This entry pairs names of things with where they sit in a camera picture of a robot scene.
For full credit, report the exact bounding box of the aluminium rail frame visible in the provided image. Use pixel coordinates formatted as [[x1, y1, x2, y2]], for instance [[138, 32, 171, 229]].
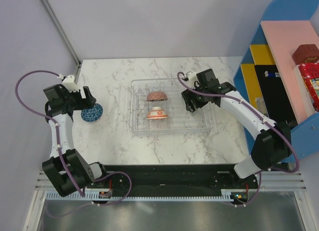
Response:
[[23, 171, 319, 231]]

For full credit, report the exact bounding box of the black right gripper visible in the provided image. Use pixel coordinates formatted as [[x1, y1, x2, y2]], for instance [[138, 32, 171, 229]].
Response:
[[181, 83, 208, 113]]

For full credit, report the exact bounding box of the dark red box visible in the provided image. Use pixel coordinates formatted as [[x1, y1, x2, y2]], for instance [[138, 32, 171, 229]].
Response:
[[292, 44, 319, 65]]

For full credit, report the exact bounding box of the blue toy shelf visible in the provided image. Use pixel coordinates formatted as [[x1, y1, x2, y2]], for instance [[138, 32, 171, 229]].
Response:
[[233, 0, 319, 159]]

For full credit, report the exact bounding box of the orange white floral bowl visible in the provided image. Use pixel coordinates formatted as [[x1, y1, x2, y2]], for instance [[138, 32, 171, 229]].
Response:
[[146, 107, 168, 120]]

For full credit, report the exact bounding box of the blue triangle pattern bowl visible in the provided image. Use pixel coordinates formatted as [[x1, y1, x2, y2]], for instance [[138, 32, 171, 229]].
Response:
[[81, 103, 103, 122]]

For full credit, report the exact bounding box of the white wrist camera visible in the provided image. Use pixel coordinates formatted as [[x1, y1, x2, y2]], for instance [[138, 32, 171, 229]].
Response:
[[182, 71, 200, 89], [58, 74, 80, 93]]

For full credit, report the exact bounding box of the red christmas tin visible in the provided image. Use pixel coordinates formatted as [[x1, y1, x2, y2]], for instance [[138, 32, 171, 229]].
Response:
[[299, 63, 319, 110]]

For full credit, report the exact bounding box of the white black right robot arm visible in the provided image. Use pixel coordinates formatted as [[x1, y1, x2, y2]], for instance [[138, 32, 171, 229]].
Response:
[[177, 69, 293, 188]]

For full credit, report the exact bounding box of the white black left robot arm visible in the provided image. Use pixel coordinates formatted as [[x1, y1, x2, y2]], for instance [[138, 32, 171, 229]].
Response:
[[42, 84, 110, 197]]

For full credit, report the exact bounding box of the clear wire dish rack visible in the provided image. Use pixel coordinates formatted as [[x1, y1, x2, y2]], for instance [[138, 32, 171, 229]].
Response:
[[130, 78, 215, 135]]

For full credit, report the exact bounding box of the red floral pattern bowl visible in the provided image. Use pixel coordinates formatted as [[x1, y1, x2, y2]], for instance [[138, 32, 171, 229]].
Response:
[[146, 91, 168, 102]]

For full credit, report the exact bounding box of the white slotted cable duct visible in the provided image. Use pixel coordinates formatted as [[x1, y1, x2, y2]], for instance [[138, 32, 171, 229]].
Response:
[[45, 189, 249, 202]]

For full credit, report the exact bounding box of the aluminium corner post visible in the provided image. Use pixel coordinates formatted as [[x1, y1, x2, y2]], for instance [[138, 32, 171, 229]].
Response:
[[39, 0, 82, 68]]

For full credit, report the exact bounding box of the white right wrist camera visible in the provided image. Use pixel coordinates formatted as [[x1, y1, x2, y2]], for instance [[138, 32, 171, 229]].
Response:
[[182, 71, 200, 89]]

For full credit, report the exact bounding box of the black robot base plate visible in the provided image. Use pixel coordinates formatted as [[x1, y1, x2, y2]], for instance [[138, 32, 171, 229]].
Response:
[[89, 164, 258, 196]]

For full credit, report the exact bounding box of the black board with markers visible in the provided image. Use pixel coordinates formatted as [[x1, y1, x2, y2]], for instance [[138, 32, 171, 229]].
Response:
[[254, 65, 298, 129]]

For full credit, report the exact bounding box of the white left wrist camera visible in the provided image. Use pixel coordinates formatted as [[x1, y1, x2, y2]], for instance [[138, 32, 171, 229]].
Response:
[[58, 74, 80, 93]]

